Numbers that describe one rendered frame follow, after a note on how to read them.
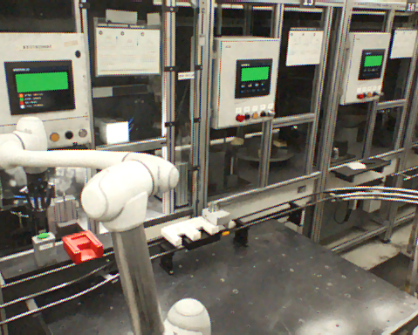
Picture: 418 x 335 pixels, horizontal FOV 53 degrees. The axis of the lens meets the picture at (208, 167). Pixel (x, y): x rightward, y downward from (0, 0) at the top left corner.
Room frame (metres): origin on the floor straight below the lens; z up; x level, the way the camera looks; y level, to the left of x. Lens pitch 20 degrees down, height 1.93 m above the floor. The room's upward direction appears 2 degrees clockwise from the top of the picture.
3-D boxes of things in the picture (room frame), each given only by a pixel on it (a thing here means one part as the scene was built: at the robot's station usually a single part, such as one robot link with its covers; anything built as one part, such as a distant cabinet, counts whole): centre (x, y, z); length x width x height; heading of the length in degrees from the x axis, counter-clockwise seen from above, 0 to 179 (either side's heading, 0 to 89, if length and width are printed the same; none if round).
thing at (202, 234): (1.96, 0.04, 0.84); 0.36 x 0.14 x 0.10; 127
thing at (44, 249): (1.54, 0.68, 0.97); 0.08 x 0.08 x 0.12; 37
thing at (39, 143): (1.52, 0.68, 1.46); 0.13 x 0.11 x 0.16; 152
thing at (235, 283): (1.61, -0.14, 0.66); 1.50 x 1.06 x 0.04; 127
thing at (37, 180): (1.53, 0.67, 1.28); 0.08 x 0.07 x 0.09; 127
